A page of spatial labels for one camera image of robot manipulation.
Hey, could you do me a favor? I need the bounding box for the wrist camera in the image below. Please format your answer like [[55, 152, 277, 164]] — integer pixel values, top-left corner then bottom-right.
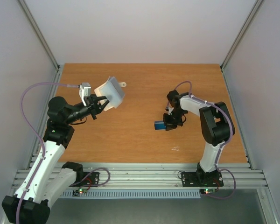
[[165, 106, 174, 115], [79, 83, 91, 106]]

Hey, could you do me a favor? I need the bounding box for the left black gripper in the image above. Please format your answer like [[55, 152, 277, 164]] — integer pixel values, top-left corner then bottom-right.
[[65, 94, 112, 125]]

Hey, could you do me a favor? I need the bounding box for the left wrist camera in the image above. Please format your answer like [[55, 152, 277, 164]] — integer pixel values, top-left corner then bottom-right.
[[79, 83, 91, 106]]

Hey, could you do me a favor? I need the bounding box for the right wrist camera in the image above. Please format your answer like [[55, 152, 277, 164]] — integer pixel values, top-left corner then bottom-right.
[[165, 106, 174, 115]]

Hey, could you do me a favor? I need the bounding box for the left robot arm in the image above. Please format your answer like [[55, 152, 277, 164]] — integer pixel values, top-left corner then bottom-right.
[[2, 94, 109, 224]]

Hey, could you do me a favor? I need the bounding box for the left circuit board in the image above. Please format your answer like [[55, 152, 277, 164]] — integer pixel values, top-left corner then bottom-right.
[[72, 189, 88, 196]]

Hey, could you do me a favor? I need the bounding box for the grey slotted cable duct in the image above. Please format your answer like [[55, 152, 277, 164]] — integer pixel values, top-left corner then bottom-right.
[[60, 189, 201, 200]]

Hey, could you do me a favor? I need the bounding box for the right circuit board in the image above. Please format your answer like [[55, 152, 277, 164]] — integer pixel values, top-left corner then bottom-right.
[[200, 189, 218, 195]]

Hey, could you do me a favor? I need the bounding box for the beige card holder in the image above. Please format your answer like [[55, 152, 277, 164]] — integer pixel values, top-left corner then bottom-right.
[[94, 77, 127, 111]]

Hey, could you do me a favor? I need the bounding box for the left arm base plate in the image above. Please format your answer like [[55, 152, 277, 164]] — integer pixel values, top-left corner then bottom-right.
[[70, 171, 100, 187]]

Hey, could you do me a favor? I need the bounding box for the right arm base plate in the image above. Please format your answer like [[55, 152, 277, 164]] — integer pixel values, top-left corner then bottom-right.
[[181, 171, 224, 188]]

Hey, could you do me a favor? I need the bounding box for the blue credit card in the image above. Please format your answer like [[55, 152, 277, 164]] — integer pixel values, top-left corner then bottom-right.
[[154, 121, 166, 130]]

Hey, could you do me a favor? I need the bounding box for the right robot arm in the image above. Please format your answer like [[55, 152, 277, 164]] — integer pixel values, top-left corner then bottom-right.
[[163, 90, 235, 187]]

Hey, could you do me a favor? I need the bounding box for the aluminium rail frame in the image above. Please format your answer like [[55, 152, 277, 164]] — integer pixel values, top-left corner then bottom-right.
[[12, 162, 269, 189]]

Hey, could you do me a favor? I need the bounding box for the circuit board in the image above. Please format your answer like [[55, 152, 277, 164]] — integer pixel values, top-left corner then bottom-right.
[[72, 189, 88, 196], [200, 189, 218, 195]]

